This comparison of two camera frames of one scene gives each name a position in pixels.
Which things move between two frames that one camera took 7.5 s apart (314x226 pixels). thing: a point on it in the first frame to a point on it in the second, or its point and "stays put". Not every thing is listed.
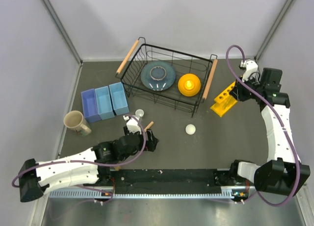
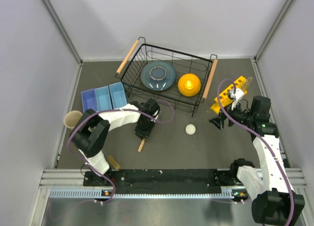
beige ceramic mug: [74, 121] stays put
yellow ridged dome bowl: [189, 85] stays put
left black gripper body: [146, 147] to [143, 129]
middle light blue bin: [103, 103] stays put
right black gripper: [237, 91] to [219, 121]
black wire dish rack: [166, 77] stays put
